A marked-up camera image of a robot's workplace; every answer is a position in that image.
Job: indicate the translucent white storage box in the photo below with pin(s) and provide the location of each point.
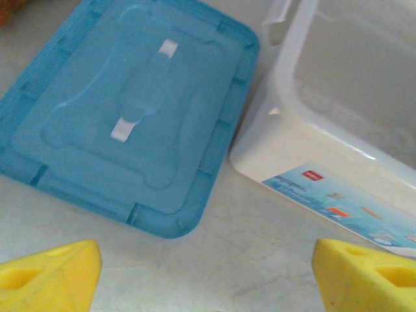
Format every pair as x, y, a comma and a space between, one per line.
292, 146

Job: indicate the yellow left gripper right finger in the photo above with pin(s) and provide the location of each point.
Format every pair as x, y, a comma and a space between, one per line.
370, 282

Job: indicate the blue plastic box lid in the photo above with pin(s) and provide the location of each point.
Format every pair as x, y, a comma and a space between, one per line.
97, 130

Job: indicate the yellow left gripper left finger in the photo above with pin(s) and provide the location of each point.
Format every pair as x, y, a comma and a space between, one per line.
42, 282

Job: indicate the brown plush toy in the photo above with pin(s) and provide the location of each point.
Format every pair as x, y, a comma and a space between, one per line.
5, 9

